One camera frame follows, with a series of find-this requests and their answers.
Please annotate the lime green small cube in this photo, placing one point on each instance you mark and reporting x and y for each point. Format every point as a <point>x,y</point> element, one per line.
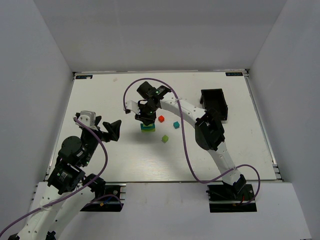
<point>165,138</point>

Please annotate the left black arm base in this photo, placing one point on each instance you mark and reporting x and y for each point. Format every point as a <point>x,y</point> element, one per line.
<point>107,197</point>

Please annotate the teal arch block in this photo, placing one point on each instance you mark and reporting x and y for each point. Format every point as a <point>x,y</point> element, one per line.
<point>147,126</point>

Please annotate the blue corner label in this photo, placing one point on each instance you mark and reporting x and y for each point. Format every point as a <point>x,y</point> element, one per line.
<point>83,77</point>
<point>233,74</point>

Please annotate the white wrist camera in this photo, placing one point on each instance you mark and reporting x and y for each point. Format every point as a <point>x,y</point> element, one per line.
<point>131,106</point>
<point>88,119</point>

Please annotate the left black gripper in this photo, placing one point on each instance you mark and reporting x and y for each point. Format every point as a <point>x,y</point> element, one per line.
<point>99,130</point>

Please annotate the right blue corner label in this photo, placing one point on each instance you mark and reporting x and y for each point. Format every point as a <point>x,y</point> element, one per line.
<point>233,74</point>

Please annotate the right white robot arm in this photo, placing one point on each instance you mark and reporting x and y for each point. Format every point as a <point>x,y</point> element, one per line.
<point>209,131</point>

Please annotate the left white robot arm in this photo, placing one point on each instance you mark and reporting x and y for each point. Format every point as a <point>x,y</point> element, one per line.
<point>69,189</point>

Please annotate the teal small cube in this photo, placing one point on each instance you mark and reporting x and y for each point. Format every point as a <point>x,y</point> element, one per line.
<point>176,125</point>

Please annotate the left blue corner label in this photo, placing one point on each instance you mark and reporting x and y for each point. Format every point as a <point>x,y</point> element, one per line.
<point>83,77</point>

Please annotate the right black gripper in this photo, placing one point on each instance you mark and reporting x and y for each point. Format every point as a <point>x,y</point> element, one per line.
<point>145,118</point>

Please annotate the lime green rectangular block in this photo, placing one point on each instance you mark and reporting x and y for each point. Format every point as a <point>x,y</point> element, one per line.
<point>147,128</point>

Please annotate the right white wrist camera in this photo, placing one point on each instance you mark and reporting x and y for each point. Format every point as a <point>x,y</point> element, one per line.
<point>131,106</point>

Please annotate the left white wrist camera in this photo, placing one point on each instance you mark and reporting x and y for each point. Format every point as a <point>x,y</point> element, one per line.
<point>88,119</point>

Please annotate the black plastic bin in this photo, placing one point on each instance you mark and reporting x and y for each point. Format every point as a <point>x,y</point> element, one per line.
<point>215,99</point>

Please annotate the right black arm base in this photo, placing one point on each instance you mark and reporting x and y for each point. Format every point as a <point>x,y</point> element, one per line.
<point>223,201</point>

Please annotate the lime green arch block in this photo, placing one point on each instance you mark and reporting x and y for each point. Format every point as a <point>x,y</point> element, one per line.
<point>148,130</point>

